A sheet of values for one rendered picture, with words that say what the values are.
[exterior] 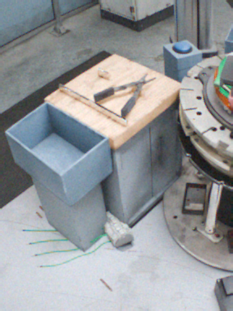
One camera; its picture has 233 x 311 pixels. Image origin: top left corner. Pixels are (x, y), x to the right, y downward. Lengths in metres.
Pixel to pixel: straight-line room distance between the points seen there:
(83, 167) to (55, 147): 0.14
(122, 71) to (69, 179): 0.28
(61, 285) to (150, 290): 0.19
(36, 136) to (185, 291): 0.44
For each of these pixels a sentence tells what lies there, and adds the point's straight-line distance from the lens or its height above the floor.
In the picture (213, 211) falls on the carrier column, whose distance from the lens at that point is 0.84.
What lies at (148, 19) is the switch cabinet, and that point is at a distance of 3.23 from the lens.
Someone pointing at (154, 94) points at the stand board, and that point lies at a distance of 0.81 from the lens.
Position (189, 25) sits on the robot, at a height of 1.01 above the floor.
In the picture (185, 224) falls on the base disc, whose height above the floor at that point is 0.80.
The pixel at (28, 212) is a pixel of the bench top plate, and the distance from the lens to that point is 1.02.
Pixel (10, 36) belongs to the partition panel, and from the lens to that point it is 3.08.
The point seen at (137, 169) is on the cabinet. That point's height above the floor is 0.93.
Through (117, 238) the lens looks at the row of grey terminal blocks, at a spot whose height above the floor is 0.81.
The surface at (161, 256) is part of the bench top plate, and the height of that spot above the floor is 0.78.
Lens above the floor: 1.57
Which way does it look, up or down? 46 degrees down
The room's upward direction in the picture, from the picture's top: 7 degrees counter-clockwise
